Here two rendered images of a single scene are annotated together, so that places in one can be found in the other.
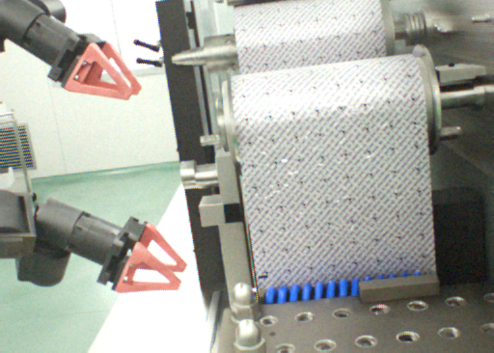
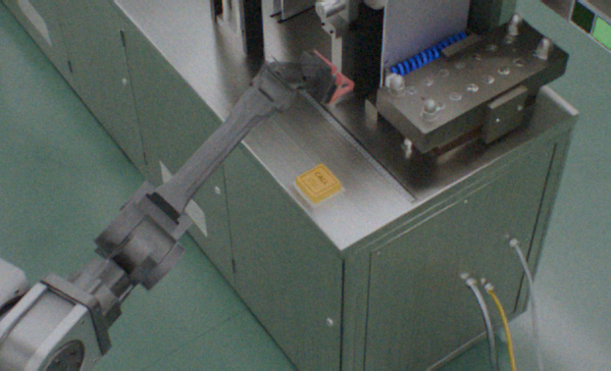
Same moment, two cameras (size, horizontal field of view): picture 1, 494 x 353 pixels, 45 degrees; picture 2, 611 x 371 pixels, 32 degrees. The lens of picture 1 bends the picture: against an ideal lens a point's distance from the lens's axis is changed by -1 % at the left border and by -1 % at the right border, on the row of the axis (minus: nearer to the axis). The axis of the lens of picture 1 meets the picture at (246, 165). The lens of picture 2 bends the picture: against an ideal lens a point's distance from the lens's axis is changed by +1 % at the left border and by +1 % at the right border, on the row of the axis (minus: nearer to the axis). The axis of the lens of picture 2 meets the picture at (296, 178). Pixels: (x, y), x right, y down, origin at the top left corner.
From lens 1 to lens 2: 1.77 m
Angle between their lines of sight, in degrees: 48
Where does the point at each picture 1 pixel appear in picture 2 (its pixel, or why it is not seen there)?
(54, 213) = (291, 73)
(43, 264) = not seen: hidden behind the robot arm
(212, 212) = (342, 28)
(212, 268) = (257, 39)
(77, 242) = (304, 84)
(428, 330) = (492, 71)
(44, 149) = not seen: outside the picture
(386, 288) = (458, 51)
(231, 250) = (346, 46)
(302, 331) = (435, 91)
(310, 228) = (413, 27)
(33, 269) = not seen: hidden behind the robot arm
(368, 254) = (437, 30)
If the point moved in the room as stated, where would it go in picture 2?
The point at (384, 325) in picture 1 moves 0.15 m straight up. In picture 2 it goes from (471, 75) to (479, 21)
